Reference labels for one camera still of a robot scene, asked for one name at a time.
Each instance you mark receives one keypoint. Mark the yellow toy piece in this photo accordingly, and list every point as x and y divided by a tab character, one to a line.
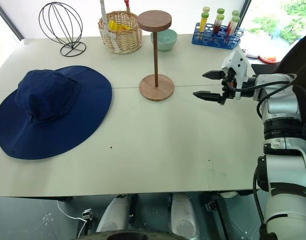
112	25

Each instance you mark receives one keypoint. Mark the orange toy piece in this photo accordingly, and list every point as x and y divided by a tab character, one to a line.
123	28

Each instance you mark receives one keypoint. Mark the blue test tube rack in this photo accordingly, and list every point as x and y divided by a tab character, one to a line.
218	39

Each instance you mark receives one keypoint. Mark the dark curved panel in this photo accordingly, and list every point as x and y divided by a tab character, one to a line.
293	55

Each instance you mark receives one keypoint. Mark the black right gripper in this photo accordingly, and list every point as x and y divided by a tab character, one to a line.
229	90

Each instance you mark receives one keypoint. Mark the small black white connector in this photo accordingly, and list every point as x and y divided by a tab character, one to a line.
87	214

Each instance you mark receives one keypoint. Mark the white robot foot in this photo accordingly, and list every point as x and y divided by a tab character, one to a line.
115	212
184	215

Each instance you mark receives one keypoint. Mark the red orange tray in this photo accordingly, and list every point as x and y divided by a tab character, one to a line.
268	59

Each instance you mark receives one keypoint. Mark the yellow-filled test tube green cap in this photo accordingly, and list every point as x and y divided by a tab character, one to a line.
202	25

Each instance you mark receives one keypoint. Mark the wooden hat stand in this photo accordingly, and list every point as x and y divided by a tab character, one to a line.
156	62

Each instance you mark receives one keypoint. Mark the test tube yellow-green cap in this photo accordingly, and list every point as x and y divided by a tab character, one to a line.
206	9

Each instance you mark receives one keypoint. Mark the light green bowl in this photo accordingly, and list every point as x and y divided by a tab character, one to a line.
165	41

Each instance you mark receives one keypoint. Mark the woven wicker basket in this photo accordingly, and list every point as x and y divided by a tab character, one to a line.
122	41

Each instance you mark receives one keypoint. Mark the navy blue wide-brim hat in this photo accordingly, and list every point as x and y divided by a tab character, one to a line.
55	110

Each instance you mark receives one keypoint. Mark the black table leg bracket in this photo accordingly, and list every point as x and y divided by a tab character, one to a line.
218	215

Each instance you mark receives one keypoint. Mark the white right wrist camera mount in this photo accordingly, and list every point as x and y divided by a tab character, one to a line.
239	63

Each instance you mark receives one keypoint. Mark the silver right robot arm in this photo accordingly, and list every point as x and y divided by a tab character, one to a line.
280	107

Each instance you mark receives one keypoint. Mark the red-filled test tube green cap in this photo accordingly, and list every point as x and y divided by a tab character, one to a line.
231	27
217	26

